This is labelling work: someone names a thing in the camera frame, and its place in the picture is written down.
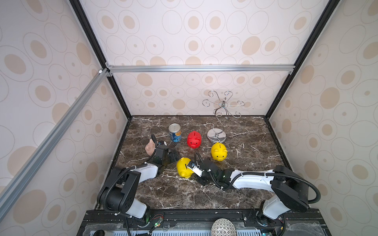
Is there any yellow piggy bank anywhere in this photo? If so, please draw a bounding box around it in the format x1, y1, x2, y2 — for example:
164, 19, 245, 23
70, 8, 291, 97
211, 143, 228, 162
176, 157, 194, 179

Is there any red piggy bank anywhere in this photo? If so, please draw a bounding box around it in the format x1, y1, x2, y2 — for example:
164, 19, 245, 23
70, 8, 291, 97
187, 131, 202, 149

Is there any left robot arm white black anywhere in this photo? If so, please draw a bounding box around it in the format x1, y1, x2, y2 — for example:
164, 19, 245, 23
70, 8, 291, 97
97, 144, 179, 223

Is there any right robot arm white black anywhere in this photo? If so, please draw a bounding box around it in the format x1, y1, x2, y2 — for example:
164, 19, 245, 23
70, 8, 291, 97
184, 160, 321, 226

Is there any pink piggy bank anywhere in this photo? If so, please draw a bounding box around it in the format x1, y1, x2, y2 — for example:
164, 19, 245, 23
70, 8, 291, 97
145, 139, 156, 156

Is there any soup can blue label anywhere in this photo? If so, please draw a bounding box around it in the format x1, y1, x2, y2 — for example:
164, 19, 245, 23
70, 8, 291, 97
168, 124, 182, 143

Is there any chrome mug tree stand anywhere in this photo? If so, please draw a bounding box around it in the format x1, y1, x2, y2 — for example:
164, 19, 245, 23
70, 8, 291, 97
202, 90, 245, 144

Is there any perforated metal ball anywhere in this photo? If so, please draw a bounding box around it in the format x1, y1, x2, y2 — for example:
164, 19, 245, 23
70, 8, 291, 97
211, 218, 237, 236

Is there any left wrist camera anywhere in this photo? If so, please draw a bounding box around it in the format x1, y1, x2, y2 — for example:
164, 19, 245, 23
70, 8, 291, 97
157, 141, 167, 146

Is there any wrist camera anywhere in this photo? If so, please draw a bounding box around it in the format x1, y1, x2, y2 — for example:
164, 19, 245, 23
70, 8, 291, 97
192, 164, 203, 177
157, 141, 167, 146

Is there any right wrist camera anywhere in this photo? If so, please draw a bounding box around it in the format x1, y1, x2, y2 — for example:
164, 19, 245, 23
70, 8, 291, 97
192, 164, 203, 177

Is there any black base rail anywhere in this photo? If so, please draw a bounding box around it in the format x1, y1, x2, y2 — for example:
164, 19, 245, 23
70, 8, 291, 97
77, 208, 331, 236

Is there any horizontal aluminium frame bar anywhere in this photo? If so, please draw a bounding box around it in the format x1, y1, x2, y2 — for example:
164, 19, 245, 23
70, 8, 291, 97
100, 64, 295, 75

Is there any diagonal aluminium frame bar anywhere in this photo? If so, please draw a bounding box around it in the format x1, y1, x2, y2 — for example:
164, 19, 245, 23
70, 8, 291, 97
1, 68, 109, 220

